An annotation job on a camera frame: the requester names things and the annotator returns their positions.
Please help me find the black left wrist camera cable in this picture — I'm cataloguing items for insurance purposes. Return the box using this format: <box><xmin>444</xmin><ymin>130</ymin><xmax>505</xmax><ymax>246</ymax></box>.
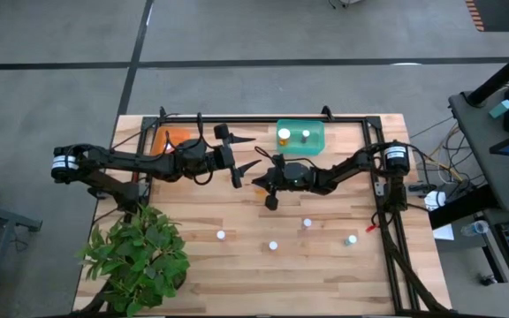
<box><xmin>195</xmin><ymin>111</ymin><xmax>208</xmax><ymax>150</ymax></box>

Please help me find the black mat with striped edges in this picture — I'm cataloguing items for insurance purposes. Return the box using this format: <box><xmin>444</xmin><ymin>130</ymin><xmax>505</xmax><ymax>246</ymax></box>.
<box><xmin>464</xmin><ymin>0</ymin><xmax>509</xmax><ymax>33</ymax></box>

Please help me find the black stand pole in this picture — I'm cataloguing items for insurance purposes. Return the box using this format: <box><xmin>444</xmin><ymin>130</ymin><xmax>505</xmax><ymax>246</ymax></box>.
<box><xmin>465</xmin><ymin>39</ymin><xmax>509</xmax><ymax>108</ymax></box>

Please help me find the small teal box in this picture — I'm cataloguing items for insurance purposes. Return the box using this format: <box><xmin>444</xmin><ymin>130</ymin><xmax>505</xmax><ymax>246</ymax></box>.
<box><xmin>488</xmin><ymin>99</ymin><xmax>509</xmax><ymax>119</ymax></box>

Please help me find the white paper sheet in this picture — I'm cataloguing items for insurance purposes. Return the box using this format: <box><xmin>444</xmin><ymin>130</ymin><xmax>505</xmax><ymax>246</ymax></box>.
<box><xmin>430</xmin><ymin>223</ymin><xmax>457</xmax><ymax>242</ymax></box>

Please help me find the clear plastic water bottle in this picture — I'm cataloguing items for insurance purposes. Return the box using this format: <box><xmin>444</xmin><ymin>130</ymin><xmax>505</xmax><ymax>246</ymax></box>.
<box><xmin>460</xmin><ymin>219</ymin><xmax>490</xmax><ymax>238</ymax></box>

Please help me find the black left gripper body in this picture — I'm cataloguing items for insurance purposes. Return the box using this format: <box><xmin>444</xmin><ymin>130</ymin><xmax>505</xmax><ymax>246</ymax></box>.
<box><xmin>205</xmin><ymin>124</ymin><xmax>243</xmax><ymax>190</ymax></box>

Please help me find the dark grey operator desk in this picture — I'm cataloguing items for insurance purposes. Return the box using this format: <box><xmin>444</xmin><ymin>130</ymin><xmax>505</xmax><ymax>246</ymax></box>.
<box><xmin>447</xmin><ymin>86</ymin><xmax>509</xmax><ymax>213</ymax></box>

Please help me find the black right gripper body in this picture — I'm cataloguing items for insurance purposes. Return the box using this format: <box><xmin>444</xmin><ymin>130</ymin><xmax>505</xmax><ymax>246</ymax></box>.
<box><xmin>265</xmin><ymin>154</ymin><xmax>287</xmax><ymax>211</ymax></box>

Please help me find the green leafy potted plant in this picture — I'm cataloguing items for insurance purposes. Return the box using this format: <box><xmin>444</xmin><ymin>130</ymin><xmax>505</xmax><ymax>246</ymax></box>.
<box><xmin>76</xmin><ymin>203</ymin><xmax>192</xmax><ymax>318</ymax></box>

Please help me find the translucent orange plastic bin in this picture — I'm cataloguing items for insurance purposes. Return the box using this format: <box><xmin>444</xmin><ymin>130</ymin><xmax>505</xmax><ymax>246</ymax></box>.
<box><xmin>149</xmin><ymin>125</ymin><xmax>193</xmax><ymax>158</ymax></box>

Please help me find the translucent green plastic bin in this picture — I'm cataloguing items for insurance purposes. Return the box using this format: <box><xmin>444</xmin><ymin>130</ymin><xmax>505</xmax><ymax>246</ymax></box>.
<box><xmin>275</xmin><ymin>118</ymin><xmax>326</xmax><ymax>156</ymax></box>

